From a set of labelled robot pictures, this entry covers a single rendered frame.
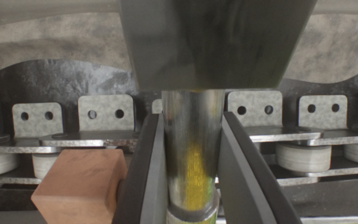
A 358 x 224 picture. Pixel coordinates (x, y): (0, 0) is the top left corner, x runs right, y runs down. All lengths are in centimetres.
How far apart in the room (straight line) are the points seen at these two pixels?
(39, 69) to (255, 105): 20
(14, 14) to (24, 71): 5
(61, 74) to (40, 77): 2
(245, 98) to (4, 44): 22
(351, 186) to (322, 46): 13
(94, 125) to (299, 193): 18
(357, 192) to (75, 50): 28
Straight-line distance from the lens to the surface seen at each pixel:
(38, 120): 21
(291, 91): 22
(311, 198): 21
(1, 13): 25
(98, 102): 18
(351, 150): 21
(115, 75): 20
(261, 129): 17
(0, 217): 23
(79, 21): 20
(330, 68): 24
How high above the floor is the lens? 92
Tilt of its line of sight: 85 degrees down
